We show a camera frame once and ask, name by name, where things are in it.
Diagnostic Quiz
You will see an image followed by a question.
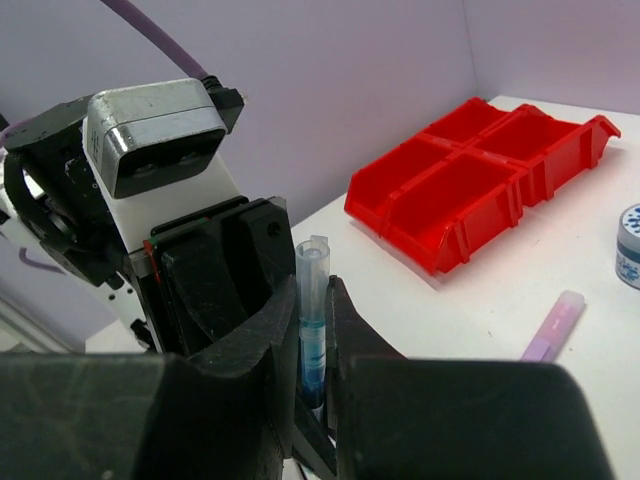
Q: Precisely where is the red four-compartment bin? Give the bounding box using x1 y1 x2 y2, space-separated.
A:
344 97 621 275

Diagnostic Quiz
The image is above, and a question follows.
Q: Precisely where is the blue lidded jar centre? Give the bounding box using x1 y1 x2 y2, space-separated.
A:
615 204 640 289

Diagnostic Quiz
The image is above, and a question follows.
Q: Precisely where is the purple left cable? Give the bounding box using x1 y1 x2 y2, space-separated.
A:
99 0 249 109

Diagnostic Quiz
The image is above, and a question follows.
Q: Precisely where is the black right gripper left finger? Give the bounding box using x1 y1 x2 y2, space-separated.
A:
1 278 298 479

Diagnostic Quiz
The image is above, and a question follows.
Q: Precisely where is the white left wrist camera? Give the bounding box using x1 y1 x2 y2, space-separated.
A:
82 78 240 253

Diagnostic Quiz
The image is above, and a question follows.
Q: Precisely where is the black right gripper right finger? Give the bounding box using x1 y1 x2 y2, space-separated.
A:
325 276 614 479

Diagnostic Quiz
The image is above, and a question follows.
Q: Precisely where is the blue gel pen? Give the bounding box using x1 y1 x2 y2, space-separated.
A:
299 322 326 421

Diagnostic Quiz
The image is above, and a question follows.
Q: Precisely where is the pink highlighter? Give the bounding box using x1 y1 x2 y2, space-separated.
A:
521 290 586 363

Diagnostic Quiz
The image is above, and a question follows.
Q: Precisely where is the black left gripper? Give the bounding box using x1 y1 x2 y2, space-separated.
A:
1 97 137 298

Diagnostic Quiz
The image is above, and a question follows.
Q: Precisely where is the clear pen cap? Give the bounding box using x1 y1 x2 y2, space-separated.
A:
295 235 330 327

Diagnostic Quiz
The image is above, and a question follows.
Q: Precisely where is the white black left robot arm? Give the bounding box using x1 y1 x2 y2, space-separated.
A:
3 89 295 356

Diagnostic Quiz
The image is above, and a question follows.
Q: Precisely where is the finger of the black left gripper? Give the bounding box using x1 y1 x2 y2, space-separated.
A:
149 197 295 357

